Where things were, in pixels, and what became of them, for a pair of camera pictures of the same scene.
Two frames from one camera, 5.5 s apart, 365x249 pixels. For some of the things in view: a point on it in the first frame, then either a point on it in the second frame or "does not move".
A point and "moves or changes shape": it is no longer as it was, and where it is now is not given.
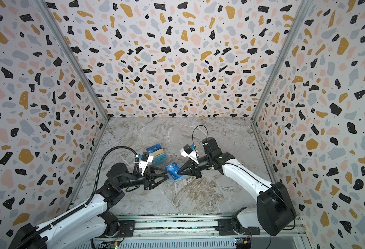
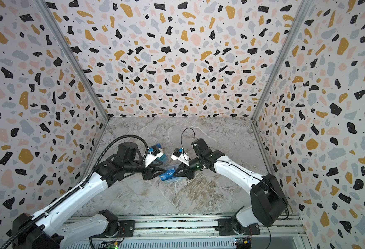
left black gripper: (149, 181) → (153, 173)
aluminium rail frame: (226, 231) does not move
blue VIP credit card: (173, 169) moves or changes shape
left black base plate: (127, 229) does not move
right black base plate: (226, 227) does not move
